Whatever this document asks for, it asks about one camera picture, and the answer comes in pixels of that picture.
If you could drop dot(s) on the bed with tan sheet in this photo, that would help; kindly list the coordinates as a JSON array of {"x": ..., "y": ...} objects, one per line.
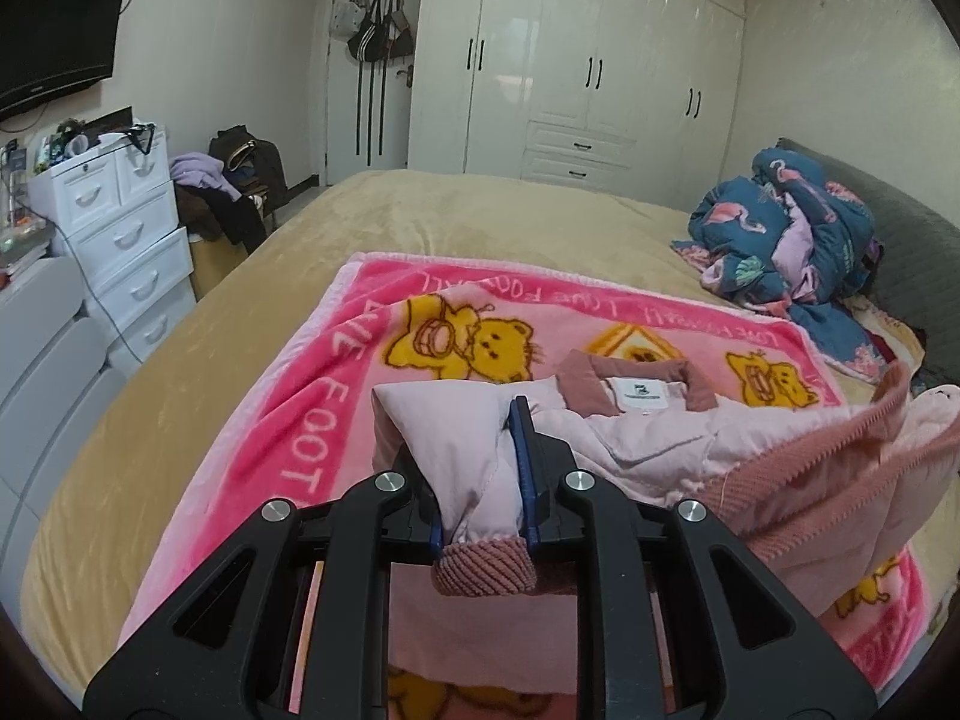
[{"x": 450, "y": 217}]

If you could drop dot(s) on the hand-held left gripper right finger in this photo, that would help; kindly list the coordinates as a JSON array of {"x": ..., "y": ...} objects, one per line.
[{"x": 523, "y": 465}]

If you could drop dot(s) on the pink cartoon printed blanket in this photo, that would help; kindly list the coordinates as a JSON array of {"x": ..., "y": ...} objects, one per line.
[{"x": 300, "y": 390}]

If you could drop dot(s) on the black striped bag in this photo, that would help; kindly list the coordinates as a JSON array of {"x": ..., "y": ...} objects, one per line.
[{"x": 369, "y": 41}]

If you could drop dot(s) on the white wardrobe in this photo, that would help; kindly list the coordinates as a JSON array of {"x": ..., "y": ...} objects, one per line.
[{"x": 570, "y": 37}]

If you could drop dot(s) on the white hat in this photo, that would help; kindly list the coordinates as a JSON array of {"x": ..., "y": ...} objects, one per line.
[{"x": 345, "y": 19}]

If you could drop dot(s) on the white low cabinet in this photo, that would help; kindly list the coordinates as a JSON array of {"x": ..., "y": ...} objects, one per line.
[{"x": 45, "y": 360}]

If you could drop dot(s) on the cardboard box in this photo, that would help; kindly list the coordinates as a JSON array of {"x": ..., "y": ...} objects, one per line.
[{"x": 214, "y": 266}]

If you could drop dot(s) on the grey padded headboard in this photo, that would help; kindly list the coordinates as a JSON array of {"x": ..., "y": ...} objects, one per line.
[{"x": 907, "y": 240}]

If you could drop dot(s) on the white drawer chest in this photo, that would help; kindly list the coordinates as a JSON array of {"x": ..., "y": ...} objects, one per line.
[{"x": 120, "y": 240}]

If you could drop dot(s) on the beige printed blanket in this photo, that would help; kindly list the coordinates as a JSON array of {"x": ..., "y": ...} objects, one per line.
[{"x": 889, "y": 334}]

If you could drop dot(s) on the lavender garment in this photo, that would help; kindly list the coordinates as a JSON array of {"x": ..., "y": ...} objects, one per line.
[{"x": 199, "y": 172}]

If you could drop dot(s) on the navy flamingo print quilt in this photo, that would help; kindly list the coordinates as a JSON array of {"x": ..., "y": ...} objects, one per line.
[{"x": 750, "y": 240}]

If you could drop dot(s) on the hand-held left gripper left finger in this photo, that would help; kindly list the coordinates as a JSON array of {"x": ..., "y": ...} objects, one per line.
[{"x": 360, "y": 525}]

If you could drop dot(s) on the white door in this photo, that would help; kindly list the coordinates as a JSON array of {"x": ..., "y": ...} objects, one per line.
[{"x": 341, "y": 105}]

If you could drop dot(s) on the pink quilted jacket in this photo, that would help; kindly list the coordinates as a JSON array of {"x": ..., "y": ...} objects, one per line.
[{"x": 660, "y": 435}]

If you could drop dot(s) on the black flat television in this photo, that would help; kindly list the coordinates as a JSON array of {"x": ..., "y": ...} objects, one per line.
[{"x": 52, "y": 37}]

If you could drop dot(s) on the black handbag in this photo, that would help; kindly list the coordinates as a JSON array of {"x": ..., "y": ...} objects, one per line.
[{"x": 400, "y": 34}]

